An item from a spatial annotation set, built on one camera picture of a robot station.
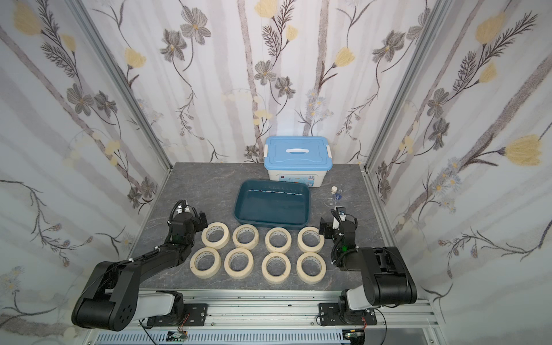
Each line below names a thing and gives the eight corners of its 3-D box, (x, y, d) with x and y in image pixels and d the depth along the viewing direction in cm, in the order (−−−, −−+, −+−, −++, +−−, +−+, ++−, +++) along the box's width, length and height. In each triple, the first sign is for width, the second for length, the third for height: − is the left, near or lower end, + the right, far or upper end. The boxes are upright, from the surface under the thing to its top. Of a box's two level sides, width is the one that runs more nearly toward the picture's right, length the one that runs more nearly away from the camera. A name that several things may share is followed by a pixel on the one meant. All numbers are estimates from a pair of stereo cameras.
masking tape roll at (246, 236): (232, 249, 91) (230, 246, 89) (235, 227, 98) (234, 223, 96) (258, 249, 91) (257, 246, 89) (259, 227, 98) (259, 223, 96)
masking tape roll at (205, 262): (189, 278, 84) (186, 275, 81) (196, 250, 91) (193, 247, 89) (218, 278, 84) (216, 275, 81) (223, 250, 91) (221, 247, 89)
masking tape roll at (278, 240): (264, 253, 90) (264, 250, 88) (265, 230, 97) (265, 227, 95) (292, 253, 90) (292, 250, 88) (291, 230, 97) (291, 227, 95)
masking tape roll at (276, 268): (261, 283, 83) (260, 281, 80) (262, 255, 90) (262, 252, 88) (290, 283, 83) (291, 281, 80) (290, 255, 90) (290, 252, 88)
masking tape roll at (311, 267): (297, 284, 83) (297, 281, 80) (295, 254, 90) (296, 251, 88) (327, 284, 83) (328, 281, 80) (323, 254, 90) (324, 251, 88)
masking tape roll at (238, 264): (223, 279, 84) (221, 276, 81) (227, 251, 91) (226, 248, 89) (252, 279, 84) (252, 276, 81) (255, 251, 91) (254, 248, 89)
